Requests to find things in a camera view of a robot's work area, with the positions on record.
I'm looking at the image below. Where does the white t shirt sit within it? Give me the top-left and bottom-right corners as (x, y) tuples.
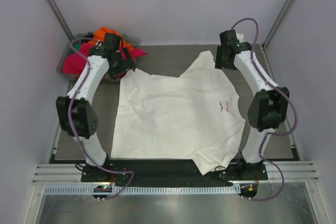
(111, 51), (245, 174)

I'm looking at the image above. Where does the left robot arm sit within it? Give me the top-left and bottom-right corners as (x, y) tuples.
(56, 48), (135, 182)

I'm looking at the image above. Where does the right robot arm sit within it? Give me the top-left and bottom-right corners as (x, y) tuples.
(215, 42), (289, 180)

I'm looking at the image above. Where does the orange t shirt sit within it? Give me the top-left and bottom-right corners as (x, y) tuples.
(89, 27), (134, 50)

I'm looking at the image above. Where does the grey plastic bin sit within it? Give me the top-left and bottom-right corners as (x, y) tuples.
(56, 33), (142, 81)

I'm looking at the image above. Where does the green t shirt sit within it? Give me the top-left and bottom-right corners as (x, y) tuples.
(72, 43), (81, 52)

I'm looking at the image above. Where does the pink t shirt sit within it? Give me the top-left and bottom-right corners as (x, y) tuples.
(62, 41), (147, 76)

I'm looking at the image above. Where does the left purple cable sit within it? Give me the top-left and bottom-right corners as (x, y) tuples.
(67, 37), (134, 200)

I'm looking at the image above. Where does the purple cable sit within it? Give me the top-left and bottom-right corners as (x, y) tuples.
(230, 18), (300, 202)
(67, 37), (134, 200)

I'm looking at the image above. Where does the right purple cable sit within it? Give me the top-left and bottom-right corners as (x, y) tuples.
(230, 18), (300, 202)

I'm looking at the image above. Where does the right aluminium frame post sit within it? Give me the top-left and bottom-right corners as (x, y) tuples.
(261, 0), (295, 49)

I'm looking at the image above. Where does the aluminium frame post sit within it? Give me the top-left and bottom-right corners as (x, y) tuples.
(46, 0), (74, 41)
(261, 0), (295, 49)

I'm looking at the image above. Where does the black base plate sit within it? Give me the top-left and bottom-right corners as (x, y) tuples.
(81, 158), (268, 183)

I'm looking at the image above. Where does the left aluminium frame post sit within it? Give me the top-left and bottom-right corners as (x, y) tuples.
(46, 0), (74, 41)

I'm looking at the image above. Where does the aluminium front rail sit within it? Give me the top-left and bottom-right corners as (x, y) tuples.
(32, 161), (319, 185)

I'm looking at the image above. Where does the white slotted cable duct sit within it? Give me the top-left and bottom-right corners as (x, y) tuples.
(44, 184), (240, 196)

